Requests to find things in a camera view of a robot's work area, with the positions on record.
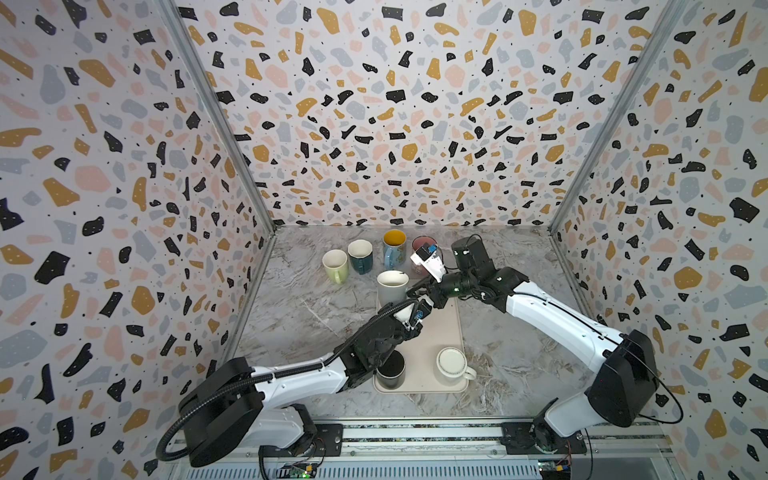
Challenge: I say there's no grey handleless cup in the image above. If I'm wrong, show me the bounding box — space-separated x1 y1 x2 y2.
377 270 409 307

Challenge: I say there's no pink glass mug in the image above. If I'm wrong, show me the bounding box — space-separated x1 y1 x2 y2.
410 235 439 278

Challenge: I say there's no light blue yellow-inside mug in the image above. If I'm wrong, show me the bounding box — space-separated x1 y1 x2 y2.
382 229 407 270

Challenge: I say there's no dark green mug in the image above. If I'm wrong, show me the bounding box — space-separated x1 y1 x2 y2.
347 239 374 275

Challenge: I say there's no white cream mug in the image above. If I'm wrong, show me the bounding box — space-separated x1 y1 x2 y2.
435 347 477 386

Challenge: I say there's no light green mug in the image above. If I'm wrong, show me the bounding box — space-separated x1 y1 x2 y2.
322 249 349 285

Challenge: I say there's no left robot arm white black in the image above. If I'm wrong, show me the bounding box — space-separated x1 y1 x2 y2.
156 301 429 467

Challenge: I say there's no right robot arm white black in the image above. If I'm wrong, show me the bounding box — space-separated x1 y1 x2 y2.
408 235 660 453

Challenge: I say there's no black mug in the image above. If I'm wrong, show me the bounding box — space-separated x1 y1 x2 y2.
376 350 406 390

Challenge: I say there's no beige rectangular tray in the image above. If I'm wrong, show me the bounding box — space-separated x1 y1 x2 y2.
372 299 476 394

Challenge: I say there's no green circuit board left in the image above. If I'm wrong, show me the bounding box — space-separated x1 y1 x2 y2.
276 463 318 479

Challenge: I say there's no circuit board right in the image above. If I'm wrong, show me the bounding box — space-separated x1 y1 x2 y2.
537 456 572 480

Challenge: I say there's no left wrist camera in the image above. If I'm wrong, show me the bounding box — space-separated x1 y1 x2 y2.
408 297 433 330

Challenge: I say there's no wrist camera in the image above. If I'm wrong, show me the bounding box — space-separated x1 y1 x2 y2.
408 297 433 330
411 244 447 283

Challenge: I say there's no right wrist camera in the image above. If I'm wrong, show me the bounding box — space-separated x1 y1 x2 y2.
411 244 447 283

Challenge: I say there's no black corrugated cable conduit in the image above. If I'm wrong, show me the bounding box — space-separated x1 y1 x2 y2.
155 297 421 463

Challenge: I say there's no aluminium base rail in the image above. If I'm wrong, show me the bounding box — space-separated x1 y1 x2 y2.
161 417 685 479

